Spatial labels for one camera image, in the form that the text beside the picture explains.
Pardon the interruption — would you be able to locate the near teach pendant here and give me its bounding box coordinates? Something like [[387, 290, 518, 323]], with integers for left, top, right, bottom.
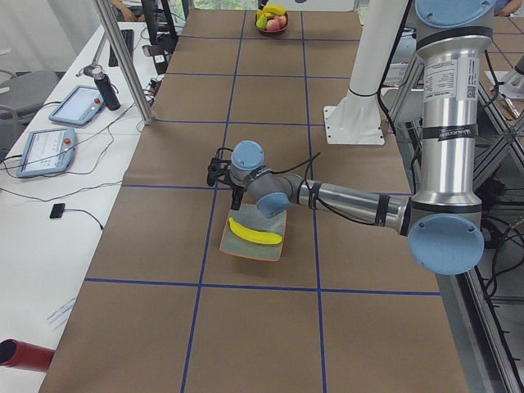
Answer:
[[16, 127, 77, 178]]

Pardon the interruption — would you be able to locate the small black puck device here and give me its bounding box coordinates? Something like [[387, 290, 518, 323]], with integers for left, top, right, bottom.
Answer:
[[49, 203, 66, 219]]

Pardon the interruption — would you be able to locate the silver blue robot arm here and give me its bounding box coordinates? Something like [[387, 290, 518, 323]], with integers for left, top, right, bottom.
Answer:
[[225, 1, 495, 275]]

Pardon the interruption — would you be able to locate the grey square plate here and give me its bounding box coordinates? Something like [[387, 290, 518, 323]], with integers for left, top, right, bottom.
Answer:
[[219, 204, 287, 262]]

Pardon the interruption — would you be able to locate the red apple at left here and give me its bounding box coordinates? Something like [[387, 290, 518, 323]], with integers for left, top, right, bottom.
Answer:
[[266, 19, 280, 32]]

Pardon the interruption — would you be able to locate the aluminium frame post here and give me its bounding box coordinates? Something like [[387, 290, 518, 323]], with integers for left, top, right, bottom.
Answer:
[[93, 0, 153, 125]]

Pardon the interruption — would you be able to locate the grey office chair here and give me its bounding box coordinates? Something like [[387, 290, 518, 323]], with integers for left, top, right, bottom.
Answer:
[[1, 69, 59, 120]]

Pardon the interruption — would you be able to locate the red apple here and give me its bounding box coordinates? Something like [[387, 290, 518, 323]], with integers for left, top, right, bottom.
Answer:
[[266, 19, 280, 32], [274, 16, 287, 29]]

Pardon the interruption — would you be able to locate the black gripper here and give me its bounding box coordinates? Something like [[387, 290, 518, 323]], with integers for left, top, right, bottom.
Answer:
[[230, 182, 246, 210]]

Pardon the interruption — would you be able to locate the teach pendant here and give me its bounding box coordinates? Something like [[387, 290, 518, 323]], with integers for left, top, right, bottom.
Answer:
[[48, 85, 104, 127], [16, 127, 77, 178]]

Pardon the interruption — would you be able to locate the black monitor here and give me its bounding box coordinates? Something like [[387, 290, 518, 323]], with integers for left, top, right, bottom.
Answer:
[[141, 0, 178, 52]]

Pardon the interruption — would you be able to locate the yellow banana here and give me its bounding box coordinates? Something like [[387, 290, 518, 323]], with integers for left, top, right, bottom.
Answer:
[[228, 217, 283, 246], [261, 4, 287, 16]]

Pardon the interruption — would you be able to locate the far teach pendant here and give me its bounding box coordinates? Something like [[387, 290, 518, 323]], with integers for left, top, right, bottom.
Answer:
[[48, 85, 104, 127]]

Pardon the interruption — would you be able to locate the black water bottle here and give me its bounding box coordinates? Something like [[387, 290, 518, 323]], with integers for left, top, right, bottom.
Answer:
[[92, 65, 120, 111]]

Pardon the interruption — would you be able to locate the red apple at back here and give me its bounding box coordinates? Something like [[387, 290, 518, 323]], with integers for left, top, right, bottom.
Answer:
[[274, 16, 287, 29]]

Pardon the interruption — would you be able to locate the red fire extinguisher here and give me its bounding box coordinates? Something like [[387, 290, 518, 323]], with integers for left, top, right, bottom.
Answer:
[[1, 339, 55, 373]]

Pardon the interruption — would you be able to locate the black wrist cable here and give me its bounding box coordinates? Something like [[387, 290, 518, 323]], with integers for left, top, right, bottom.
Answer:
[[213, 147, 377, 225]]

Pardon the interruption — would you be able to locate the black keyboard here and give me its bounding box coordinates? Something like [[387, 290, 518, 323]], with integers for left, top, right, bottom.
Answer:
[[108, 29, 135, 68]]

